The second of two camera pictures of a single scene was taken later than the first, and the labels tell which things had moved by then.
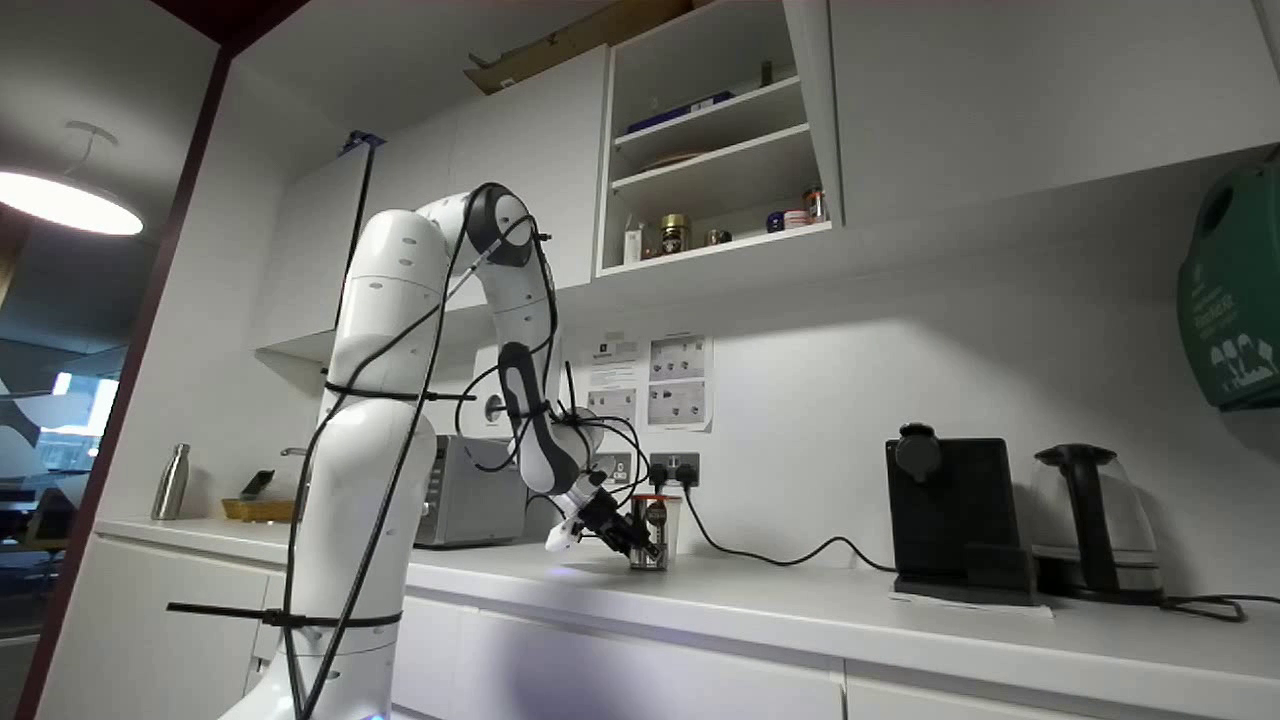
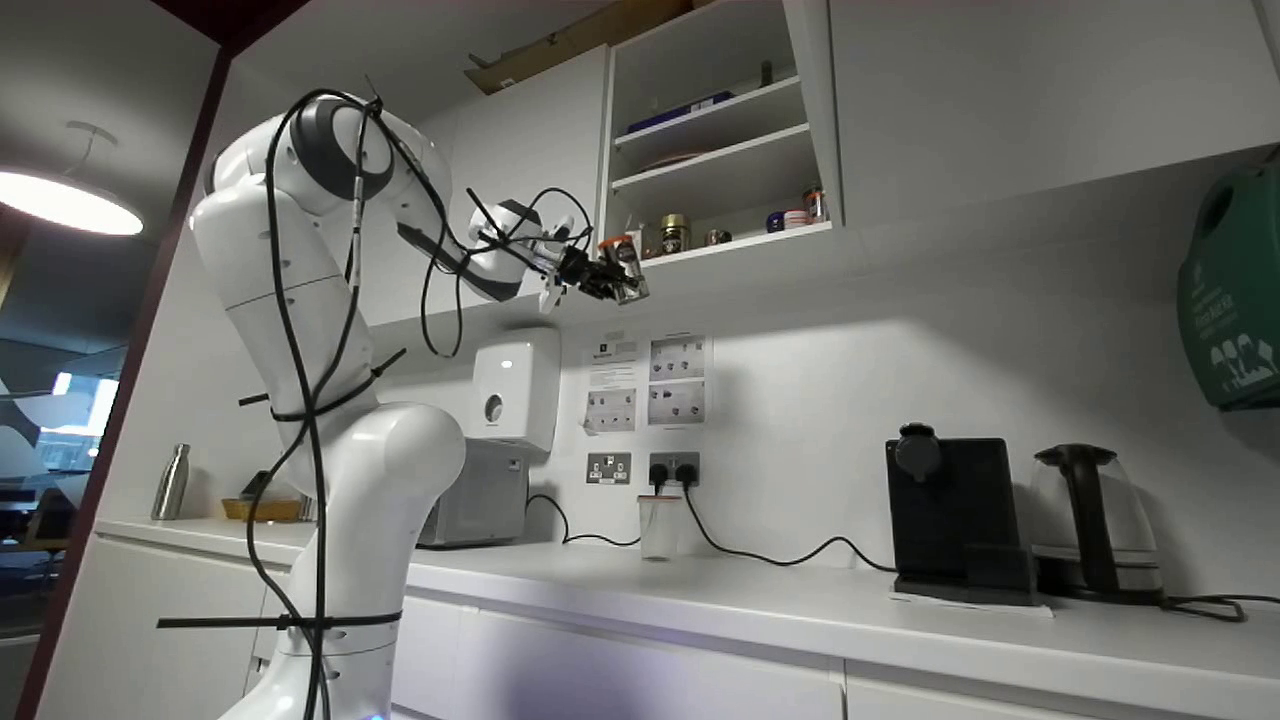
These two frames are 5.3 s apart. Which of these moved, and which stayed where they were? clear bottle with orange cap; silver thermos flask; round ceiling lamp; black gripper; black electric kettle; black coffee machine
Moved: clear bottle with orange cap; black gripper
Stayed: round ceiling lamp; black coffee machine; silver thermos flask; black electric kettle
